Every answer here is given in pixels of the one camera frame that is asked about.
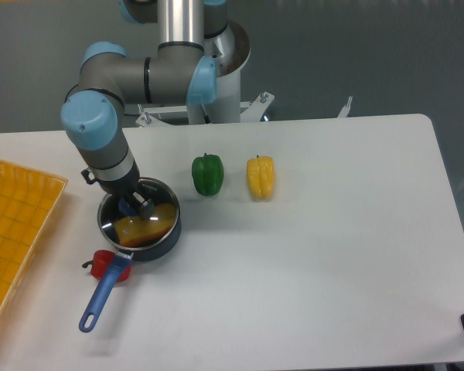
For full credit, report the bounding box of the green bell pepper toy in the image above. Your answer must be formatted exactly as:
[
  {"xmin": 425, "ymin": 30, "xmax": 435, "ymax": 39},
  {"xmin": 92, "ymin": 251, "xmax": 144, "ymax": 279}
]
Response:
[{"xmin": 191, "ymin": 153, "xmax": 224, "ymax": 196}]

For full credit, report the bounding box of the orange bread slice toy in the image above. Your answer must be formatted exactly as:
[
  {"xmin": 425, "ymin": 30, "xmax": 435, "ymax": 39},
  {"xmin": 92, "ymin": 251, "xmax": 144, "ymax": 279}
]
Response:
[{"xmin": 114, "ymin": 203, "xmax": 176, "ymax": 247}]

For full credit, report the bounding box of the white mounting bracket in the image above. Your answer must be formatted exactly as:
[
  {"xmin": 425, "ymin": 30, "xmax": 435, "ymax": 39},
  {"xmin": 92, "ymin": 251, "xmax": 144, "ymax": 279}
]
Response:
[
  {"xmin": 337, "ymin": 96, "xmax": 353, "ymax": 118},
  {"xmin": 135, "ymin": 104, "xmax": 189, "ymax": 128}
]

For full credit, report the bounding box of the white left mounting bracket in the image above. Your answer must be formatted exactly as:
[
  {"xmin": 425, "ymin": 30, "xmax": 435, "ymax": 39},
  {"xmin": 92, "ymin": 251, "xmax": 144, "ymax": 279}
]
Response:
[{"xmin": 135, "ymin": 104, "xmax": 189, "ymax": 128}]

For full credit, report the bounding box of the dark pot with blue handle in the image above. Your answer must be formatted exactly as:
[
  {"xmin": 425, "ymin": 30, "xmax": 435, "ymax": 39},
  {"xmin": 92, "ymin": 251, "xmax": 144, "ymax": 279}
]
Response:
[{"xmin": 79, "ymin": 178, "xmax": 182, "ymax": 332}]

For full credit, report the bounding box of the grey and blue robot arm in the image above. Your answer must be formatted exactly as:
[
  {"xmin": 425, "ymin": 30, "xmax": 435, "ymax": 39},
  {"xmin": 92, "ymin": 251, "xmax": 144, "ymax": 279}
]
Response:
[{"xmin": 60, "ymin": 1, "xmax": 228, "ymax": 220}]

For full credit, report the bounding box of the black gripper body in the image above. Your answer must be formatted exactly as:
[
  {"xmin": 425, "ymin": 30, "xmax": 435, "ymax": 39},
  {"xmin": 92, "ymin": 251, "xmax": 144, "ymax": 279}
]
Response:
[{"xmin": 97, "ymin": 169, "xmax": 140, "ymax": 197}]

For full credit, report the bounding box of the yellow plastic basket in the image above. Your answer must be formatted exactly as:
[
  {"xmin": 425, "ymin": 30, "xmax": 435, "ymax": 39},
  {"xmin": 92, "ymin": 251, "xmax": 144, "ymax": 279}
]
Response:
[{"xmin": 0, "ymin": 159, "xmax": 68, "ymax": 318}]

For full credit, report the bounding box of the white right mounting bracket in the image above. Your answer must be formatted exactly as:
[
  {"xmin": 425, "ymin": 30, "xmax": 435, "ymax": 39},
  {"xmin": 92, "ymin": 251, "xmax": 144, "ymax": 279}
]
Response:
[{"xmin": 337, "ymin": 96, "xmax": 353, "ymax": 118}]

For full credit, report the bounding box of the yellow bell pepper toy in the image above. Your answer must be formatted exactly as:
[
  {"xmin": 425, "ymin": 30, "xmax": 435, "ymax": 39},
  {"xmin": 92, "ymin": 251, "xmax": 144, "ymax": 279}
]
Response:
[{"xmin": 247, "ymin": 155, "xmax": 275, "ymax": 199}]

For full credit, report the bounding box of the glass pot lid blue knob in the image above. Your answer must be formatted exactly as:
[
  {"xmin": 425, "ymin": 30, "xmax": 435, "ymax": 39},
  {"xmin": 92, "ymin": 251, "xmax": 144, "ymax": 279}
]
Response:
[{"xmin": 97, "ymin": 178, "xmax": 180, "ymax": 251}]

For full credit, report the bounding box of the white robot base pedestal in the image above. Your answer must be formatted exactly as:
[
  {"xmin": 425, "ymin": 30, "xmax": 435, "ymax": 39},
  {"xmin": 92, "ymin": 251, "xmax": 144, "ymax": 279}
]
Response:
[{"xmin": 187, "ymin": 20, "xmax": 251, "ymax": 124}]

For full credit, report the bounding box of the red bell pepper toy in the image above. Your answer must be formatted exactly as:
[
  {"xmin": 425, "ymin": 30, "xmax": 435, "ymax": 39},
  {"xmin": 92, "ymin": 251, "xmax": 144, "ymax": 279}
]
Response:
[{"xmin": 81, "ymin": 250, "xmax": 128, "ymax": 281}]

